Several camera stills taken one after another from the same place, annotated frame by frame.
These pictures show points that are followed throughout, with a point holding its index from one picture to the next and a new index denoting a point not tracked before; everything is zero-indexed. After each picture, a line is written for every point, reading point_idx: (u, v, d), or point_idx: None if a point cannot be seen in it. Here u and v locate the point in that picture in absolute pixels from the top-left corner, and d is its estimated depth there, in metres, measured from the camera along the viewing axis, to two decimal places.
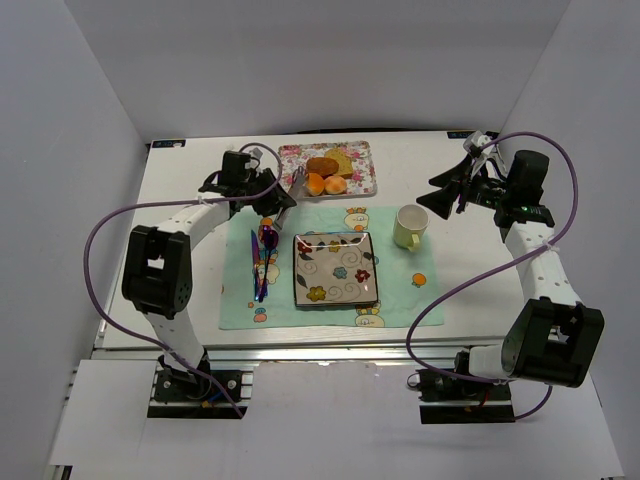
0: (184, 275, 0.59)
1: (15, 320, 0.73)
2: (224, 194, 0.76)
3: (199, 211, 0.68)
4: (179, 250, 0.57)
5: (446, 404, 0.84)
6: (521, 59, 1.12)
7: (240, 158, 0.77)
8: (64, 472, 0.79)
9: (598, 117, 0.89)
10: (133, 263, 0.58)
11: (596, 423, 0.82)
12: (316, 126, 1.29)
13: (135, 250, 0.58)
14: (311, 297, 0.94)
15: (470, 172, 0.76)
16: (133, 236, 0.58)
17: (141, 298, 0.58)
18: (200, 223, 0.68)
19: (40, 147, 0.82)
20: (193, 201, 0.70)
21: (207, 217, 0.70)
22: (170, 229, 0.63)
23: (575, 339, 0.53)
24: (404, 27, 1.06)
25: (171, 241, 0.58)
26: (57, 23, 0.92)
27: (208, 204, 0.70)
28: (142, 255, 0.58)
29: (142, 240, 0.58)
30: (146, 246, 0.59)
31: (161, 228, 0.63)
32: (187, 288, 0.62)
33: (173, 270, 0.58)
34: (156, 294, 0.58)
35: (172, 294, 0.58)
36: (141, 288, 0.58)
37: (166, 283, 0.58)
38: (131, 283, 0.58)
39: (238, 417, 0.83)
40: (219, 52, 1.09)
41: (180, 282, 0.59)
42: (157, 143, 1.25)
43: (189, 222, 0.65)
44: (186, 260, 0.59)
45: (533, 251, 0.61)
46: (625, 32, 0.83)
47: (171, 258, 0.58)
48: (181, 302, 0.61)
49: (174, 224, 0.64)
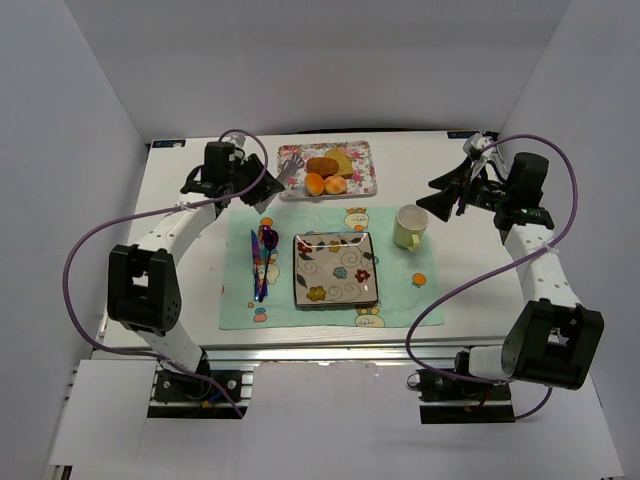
0: (170, 293, 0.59)
1: (15, 320, 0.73)
2: (209, 194, 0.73)
3: (180, 220, 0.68)
4: (162, 270, 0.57)
5: (446, 404, 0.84)
6: (522, 59, 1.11)
7: (222, 150, 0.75)
8: (64, 472, 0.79)
9: (599, 117, 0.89)
10: (116, 286, 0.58)
11: (595, 423, 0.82)
12: (316, 126, 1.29)
13: (118, 272, 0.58)
14: (311, 297, 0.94)
15: (470, 174, 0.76)
16: (113, 257, 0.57)
17: (129, 319, 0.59)
18: (183, 233, 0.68)
19: (39, 147, 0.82)
20: (174, 209, 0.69)
21: (191, 224, 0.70)
22: (152, 247, 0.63)
23: (575, 342, 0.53)
24: (404, 27, 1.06)
25: (154, 260, 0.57)
26: (57, 23, 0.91)
27: (191, 211, 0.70)
28: (125, 276, 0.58)
29: (123, 261, 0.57)
30: (128, 267, 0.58)
31: (142, 246, 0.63)
32: (176, 304, 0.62)
33: (157, 290, 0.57)
34: (144, 314, 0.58)
35: (160, 313, 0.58)
36: (128, 309, 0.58)
37: (154, 304, 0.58)
38: (117, 304, 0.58)
39: (238, 416, 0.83)
40: (219, 51, 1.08)
41: (168, 302, 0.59)
42: (157, 143, 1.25)
43: (170, 235, 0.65)
44: (172, 277, 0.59)
45: (533, 252, 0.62)
46: (626, 32, 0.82)
47: (155, 278, 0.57)
48: (171, 320, 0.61)
49: (156, 239, 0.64)
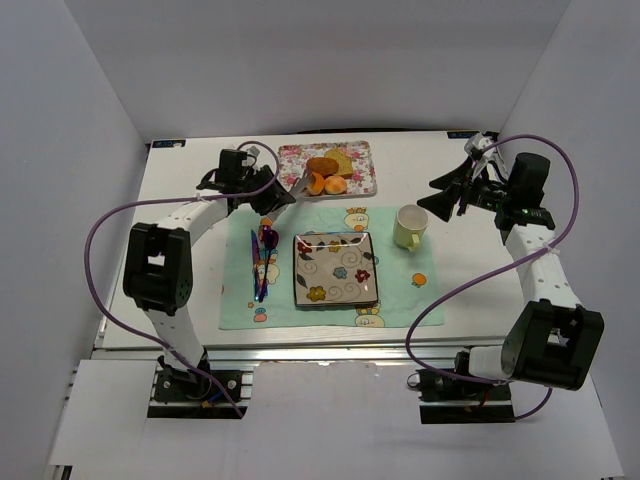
0: (184, 271, 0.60)
1: (15, 321, 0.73)
2: (222, 192, 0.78)
3: (198, 208, 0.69)
4: (179, 246, 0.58)
5: (446, 404, 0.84)
6: (521, 59, 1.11)
7: (238, 156, 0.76)
8: (65, 472, 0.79)
9: (598, 117, 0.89)
10: (133, 261, 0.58)
11: (595, 422, 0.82)
12: (316, 126, 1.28)
13: (136, 248, 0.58)
14: (311, 297, 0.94)
15: (470, 176, 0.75)
16: (133, 234, 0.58)
17: (142, 295, 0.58)
18: (199, 221, 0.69)
19: (39, 148, 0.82)
20: (191, 198, 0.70)
21: (206, 214, 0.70)
22: (170, 226, 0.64)
23: (575, 344, 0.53)
24: (404, 27, 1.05)
25: (172, 237, 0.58)
26: (57, 23, 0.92)
27: (206, 201, 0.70)
28: (142, 252, 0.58)
29: (142, 238, 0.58)
30: (146, 243, 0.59)
31: (161, 226, 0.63)
32: (188, 285, 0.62)
33: (173, 267, 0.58)
34: (158, 290, 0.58)
35: (173, 290, 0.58)
36: (143, 286, 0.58)
37: (168, 279, 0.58)
38: (131, 279, 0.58)
39: (238, 416, 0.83)
40: (218, 51, 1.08)
41: (182, 280, 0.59)
42: (157, 143, 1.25)
43: (188, 219, 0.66)
44: (186, 256, 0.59)
45: (533, 253, 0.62)
46: (625, 32, 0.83)
47: (171, 254, 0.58)
48: (182, 299, 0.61)
49: (173, 221, 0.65)
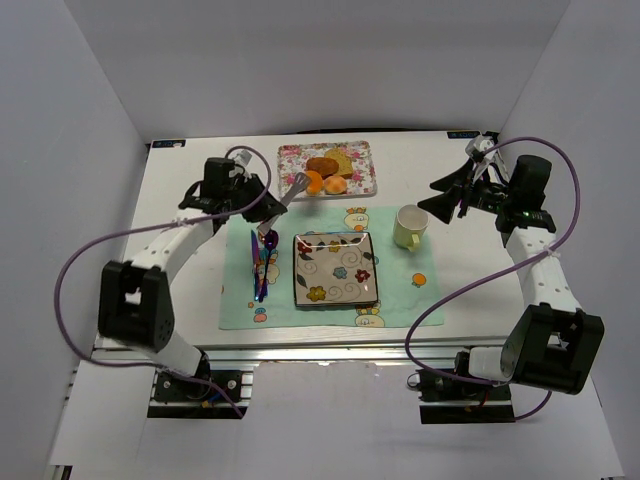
0: (162, 310, 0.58)
1: (17, 321, 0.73)
2: (208, 210, 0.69)
3: (177, 236, 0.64)
4: (154, 290, 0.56)
5: (446, 404, 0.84)
6: (522, 59, 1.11)
7: (224, 166, 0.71)
8: (64, 472, 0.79)
9: (599, 117, 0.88)
10: (108, 301, 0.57)
11: (595, 423, 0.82)
12: (316, 126, 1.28)
13: (110, 289, 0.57)
14: (311, 297, 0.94)
15: (471, 177, 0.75)
16: (106, 276, 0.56)
17: (119, 337, 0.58)
18: (180, 250, 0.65)
19: (39, 149, 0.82)
20: (171, 224, 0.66)
21: (188, 241, 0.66)
22: (145, 263, 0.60)
23: (575, 347, 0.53)
24: (405, 25, 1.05)
25: (146, 279, 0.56)
26: (57, 22, 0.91)
27: (188, 226, 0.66)
28: (117, 294, 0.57)
29: (116, 279, 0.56)
30: (121, 282, 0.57)
31: (136, 262, 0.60)
32: (169, 323, 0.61)
33: (148, 310, 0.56)
34: (134, 333, 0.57)
35: (150, 333, 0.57)
36: (119, 325, 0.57)
37: (145, 323, 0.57)
38: (108, 322, 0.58)
39: (238, 417, 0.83)
40: (218, 50, 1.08)
41: (160, 321, 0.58)
42: (157, 143, 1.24)
43: (166, 252, 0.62)
44: (163, 296, 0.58)
45: (533, 256, 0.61)
46: (626, 33, 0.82)
47: (146, 297, 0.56)
48: (162, 338, 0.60)
49: (150, 256, 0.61)
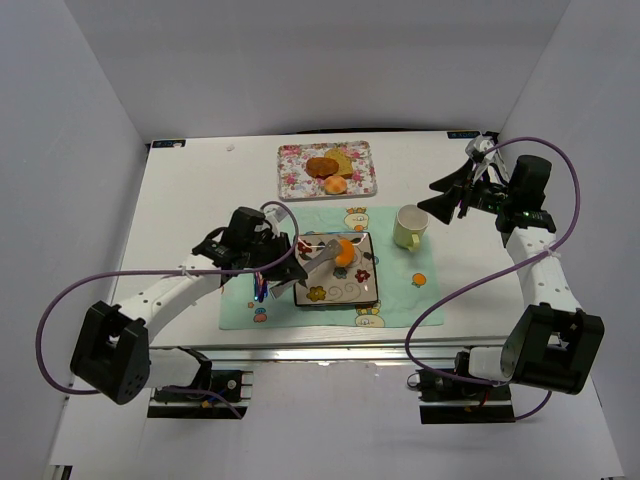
0: (136, 364, 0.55)
1: (18, 321, 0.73)
2: (219, 260, 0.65)
3: (174, 287, 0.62)
4: (130, 345, 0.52)
5: (446, 404, 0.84)
6: (522, 59, 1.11)
7: (251, 220, 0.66)
8: (64, 472, 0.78)
9: (599, 117, 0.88)
10: (84, 343, 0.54)
11: (595, 423, 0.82)
12: (316, 126, 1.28)
13: (90, 329, 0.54)
14: (311, 297, 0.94)
15: (471, 177, 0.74)
16: (89, 314, 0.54)
17: (88, 379, 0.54)
18: (175, 300, 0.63)
19: (39, 148, 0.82)
20: (175, 271, 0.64)
21: (185, 292, 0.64)
22: (133, 310, 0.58)
23: (575, 348, 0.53)
24: (404, 26, 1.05)
25: (126, 330, 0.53)
26: (57, 22, 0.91)
27: (189, 278, 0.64)
28: (95, 335, 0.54)
29: (98, 320, 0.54)
30: (102, 326, 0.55)
31: (124, 308, 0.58)
32: (141, 378, 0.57)
33: (120, 361, 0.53)
34: (102, 380, 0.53)
35: (116, 386, 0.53)
36: (90, 369, 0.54)
37: (114, 373, 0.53)
38: (80, 361, 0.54)
39: (237, 417, 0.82)
40: (218, 50, 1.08)
41: (130, 375, 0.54)
42: (157, 143, 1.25)
43: (157, 303, 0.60)
44: (140, 353, 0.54)
45: (533, 256, 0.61)
46: (626, 33, 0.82)
47: (121, 349, 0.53)
48: (129, 392, 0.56)
49: (140, 304, 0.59)
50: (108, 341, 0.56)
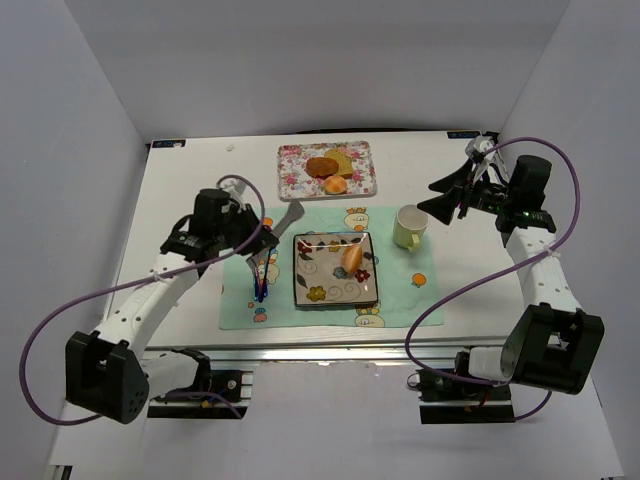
0: (133, 383, 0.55)
1: (18, 321, 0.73)
2: (191, 251, 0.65)
3: (151, 298, 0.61)
4: (119, 369, 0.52)
5: (446, 404, 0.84)
6: (522, 59, 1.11)
7: (214, 202, 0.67)
8: (64, 472, 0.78)
9: (599, 117, 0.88)
10: (73, 375, 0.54)
11: (595, 423, 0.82)
12: (316, 126, 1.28)
13: (74, 363, 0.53)
14: (311, 297, 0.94)
15: (471, 177, 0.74)
16: (69, 349, 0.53)
17: (89, 408, 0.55)
18: (155, 310, 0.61)
19: (39, 148, 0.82)
20: (147, 279, 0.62)
21: (164, 298, 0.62)
22: (114, 333, 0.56)
23: (575, 347, 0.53)
24: (404, 26, 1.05)
25: (111, 356, 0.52)
26: (56, 22, 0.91)
27: (164, 281, 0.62)
28: (82, 367, 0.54)
29: (80, 353, 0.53)
30: (86, 356, 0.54)
31: (103, 334, 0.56)
32: (142, 392, 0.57)
33: (115, 386, 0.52)
34: (104, 404, 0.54)
35: (120, 407, 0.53)
36: (88, 397, 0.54)
37: (114, 396, 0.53)
38: (75, 393, 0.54)
39: (237, 417, 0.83)
40: (218, 50, 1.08)
41: (129, 395, 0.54)
42: (157, 143, 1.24)
43: (137, 318, 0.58)
44: (133, 371, 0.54)
45: (533, 256, 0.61)
46: (625, 33, 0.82)
47: (112, 374, 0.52)
48: (135, 408, 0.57)
49: (119, 325, 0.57)
50: (98, 365, 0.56)
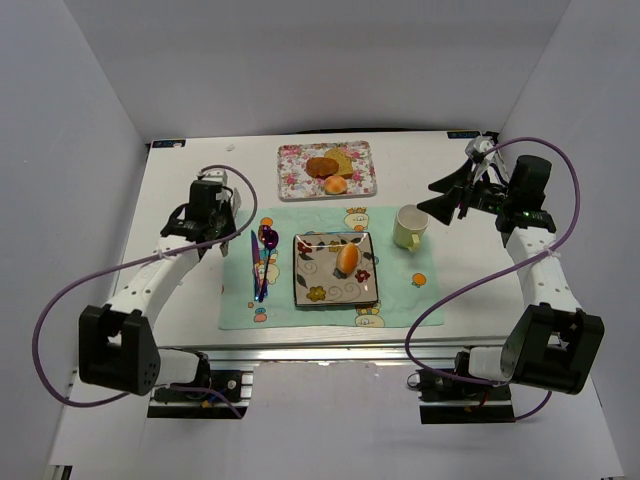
0: (146, 354, 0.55)
1: (18, 321, 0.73)
2: (192, 233, 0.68)
3: (158, 273, 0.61)
4: (135, 335, 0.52)
5: (446, 404, 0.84)
6: (522, 59, 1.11)
7: (210, 188, 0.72)
8: (64, 472, 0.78)
9: (599, 117, 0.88)
10: (86, 349, 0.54)
11: (595, 423, 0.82)
12: (316, 126, 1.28)
13: (89, 335, 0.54)
14: (311, 297, 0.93)
15: (471, 178, 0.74)
16: (83, 321, 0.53)
17: (103, 383, 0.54)
18: (163, 285, 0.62)
19: (40, 148, 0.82)
20: (152, 256, 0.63)
21: (171, 273, 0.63)
22: (126, 304, 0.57)
23: (575, 347, 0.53)
24: (404, 26, 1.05)
25: (126, 324, 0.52)
26: (57, 22, 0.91)
27: (170, 257, 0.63)
28: (96, 339, 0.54)
29: (94, 323, 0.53)
30: (99, 328, 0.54)
31: (115, 307, 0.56)
32: (154, 365, 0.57)
33: (130, 354, 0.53)
34: (118, 377, 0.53)
35: (134, 378, 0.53)
36: (101, 371, 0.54)
37: (128, 367, 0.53)
38: (89, 368, 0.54)
39: (238, 416, 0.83)
40: (218, 51, 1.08)
41: (143, 366, 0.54)
42: (157, 143, 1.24)
43: (147, 291, 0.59)
44: (146, 340, 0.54)
45: (533, 256, 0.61)
46: (625, 33, 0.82)
47: (127, 341, 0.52)
48: (148, 383, 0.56)
49: (130, 297, 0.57)
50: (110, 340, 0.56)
